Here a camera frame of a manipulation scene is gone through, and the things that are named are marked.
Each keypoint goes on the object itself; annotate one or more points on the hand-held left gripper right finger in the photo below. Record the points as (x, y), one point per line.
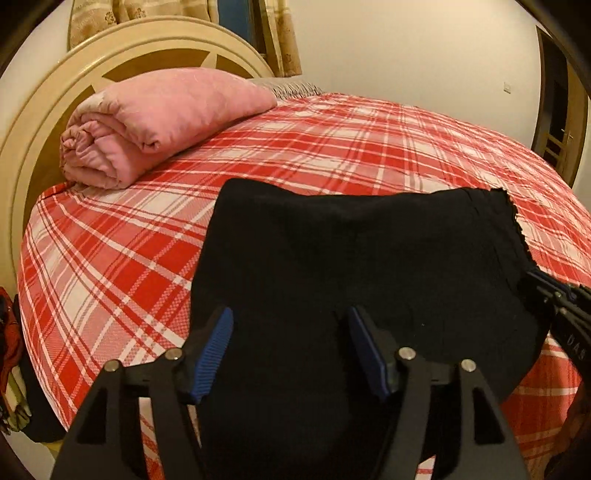
(369, 355)

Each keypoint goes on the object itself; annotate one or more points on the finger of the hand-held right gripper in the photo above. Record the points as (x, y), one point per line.
(554, 282)
(545, 297)

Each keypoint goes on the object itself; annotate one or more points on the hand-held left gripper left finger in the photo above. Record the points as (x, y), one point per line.
(212, 353)

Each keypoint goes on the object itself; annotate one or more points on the black pants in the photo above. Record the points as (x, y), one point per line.
(346, 249)

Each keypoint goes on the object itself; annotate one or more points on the person's dark maroon clothing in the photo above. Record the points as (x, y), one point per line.
(572, 443)

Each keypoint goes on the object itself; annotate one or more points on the red plaid bedsheet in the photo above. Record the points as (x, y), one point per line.
(115, 258)

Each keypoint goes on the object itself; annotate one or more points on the wooden door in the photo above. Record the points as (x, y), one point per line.
(556, 115)

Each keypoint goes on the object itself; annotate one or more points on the dark cloth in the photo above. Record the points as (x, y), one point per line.
(39, 406)

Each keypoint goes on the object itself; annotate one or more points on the red orange cloth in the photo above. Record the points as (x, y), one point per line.
(8, 350)

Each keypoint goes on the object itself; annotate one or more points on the pink folded quilt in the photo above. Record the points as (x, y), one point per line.
(161, 115)

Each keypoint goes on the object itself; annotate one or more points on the beige wooden headboard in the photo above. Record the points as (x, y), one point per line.
(27, 138)

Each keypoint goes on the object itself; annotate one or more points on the beige patterned curtain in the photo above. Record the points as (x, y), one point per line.
(281, 41)
(138, 11)

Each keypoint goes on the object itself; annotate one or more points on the window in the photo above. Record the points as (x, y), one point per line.
(238, 18)

